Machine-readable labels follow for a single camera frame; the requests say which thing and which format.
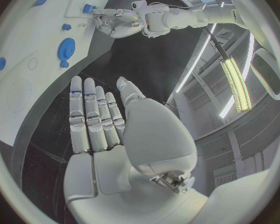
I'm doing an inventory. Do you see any blue plug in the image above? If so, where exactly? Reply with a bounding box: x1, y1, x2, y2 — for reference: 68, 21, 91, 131
82, 3, 98, 14

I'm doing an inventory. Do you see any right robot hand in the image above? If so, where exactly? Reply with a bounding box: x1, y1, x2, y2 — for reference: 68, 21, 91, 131
63, 75, 210, 224

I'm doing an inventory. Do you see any glowing light bar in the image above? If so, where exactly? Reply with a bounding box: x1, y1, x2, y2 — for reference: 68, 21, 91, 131
219, 56, 253, 114

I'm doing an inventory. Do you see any large blue gear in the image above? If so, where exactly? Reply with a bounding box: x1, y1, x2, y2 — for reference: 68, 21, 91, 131
57, 37, 77, 62

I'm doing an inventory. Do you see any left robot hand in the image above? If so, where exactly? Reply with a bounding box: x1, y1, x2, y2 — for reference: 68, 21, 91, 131
90, 8, 144, 39

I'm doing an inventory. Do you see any white task board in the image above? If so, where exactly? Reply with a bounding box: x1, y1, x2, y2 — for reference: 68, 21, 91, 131
0, 0, 120, 147

